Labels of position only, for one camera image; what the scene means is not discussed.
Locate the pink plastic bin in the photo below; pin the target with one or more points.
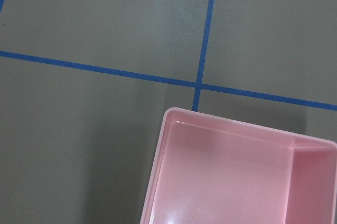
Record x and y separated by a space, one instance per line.
209 169

